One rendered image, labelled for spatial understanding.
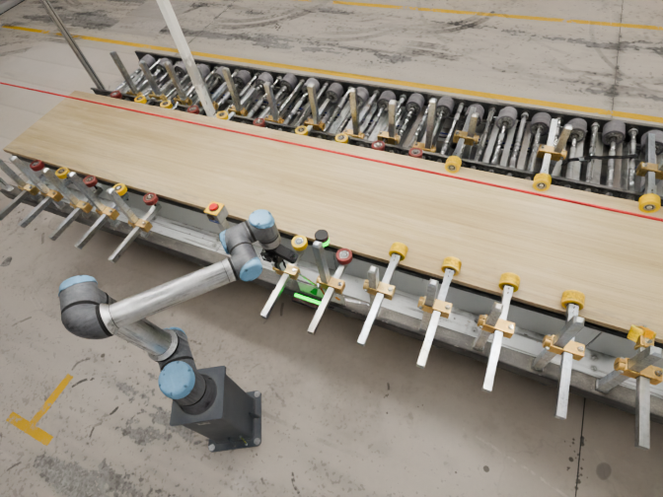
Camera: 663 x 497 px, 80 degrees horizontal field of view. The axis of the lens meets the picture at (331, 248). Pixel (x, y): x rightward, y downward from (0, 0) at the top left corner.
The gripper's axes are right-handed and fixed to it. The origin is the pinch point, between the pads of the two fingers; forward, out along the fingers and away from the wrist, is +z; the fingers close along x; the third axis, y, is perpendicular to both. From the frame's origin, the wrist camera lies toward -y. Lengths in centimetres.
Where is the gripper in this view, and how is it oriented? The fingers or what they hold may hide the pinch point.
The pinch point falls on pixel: (285, 268)
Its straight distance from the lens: 182.1
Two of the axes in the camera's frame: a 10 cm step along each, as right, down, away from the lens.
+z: 1.1, 5.7, 8.1
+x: -4.0, 7.8, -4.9
